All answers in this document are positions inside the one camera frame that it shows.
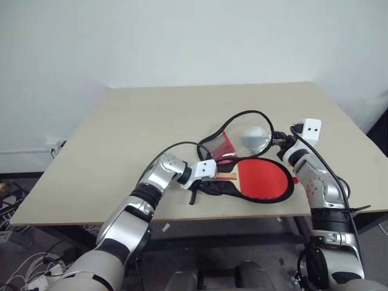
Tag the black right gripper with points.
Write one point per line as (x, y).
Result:
(285, 145)

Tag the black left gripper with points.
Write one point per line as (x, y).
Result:
(203, 183)

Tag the red table tennis paddle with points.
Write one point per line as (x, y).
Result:
(260, 179)

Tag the black clear paddle case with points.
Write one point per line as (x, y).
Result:
(269, 199)

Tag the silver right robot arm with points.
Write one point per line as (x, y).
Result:
(321, 188)

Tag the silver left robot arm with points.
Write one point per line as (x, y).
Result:
(121, 224)

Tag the dark grey rounded shape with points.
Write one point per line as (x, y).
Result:
(254, 276)
(187, 277)

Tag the dark panel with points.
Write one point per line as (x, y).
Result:
(380, 121)

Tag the white power strip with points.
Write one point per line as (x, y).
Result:
(36, 281)

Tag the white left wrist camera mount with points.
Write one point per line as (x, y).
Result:
(206, 169)

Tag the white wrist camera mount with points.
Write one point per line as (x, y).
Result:
(312, 128)
(206, 169)

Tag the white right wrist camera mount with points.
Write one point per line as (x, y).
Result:
(312, 128)

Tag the grey metal table frame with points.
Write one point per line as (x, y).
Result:
(298, 227)

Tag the white wall outlet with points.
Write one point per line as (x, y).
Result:
(54, 145)

